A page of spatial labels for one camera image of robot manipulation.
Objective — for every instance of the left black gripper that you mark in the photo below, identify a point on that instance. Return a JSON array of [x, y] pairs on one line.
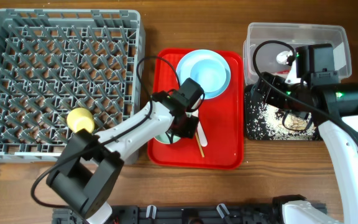
[[189, 132]]

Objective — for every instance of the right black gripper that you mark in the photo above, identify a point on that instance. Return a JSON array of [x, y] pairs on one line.
[[271, 98]]

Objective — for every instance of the green plastic bowl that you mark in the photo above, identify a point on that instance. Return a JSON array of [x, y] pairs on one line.
[[167, 138]]

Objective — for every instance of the red snack wrapper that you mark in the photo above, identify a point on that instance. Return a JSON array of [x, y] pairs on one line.
[[282, 73]]

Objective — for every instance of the white tissue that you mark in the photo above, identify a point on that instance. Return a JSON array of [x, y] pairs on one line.
[[285, 58]]

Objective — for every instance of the light blue small bowl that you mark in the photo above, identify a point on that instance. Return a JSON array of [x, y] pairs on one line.
[[209, 74]]

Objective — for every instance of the yellow plastic cup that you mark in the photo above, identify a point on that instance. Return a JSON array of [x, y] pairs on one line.
[[80, 118]]

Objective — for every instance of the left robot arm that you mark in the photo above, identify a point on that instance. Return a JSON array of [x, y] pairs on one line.
[[90, 164]]

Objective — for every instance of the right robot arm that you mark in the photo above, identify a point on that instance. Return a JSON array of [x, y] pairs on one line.
[[333, 107]]

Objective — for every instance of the grey plastic dishwasher rack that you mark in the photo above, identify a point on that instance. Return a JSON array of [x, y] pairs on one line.
[[55, 60]]

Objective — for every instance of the single wooden chopstick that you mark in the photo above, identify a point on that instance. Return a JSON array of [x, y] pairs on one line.
[[199, 145]]

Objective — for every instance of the white plastic fork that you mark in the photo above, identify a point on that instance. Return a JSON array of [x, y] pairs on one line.
[[201, 135]]

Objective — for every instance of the spilled rice and scraps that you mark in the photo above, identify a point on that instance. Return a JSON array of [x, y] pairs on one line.
[[269, 121]]

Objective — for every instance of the red plastic serving tray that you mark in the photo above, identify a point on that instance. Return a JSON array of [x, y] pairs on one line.
[[222, 119]]

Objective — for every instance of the black rectangular tray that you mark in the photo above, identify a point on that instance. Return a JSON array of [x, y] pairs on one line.
[[259, 124]]

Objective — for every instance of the clear plastic bin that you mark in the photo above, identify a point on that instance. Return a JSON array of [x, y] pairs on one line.
[[296, 35]]

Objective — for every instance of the light blue round plate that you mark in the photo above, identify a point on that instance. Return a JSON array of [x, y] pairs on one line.
[[185, 64]]

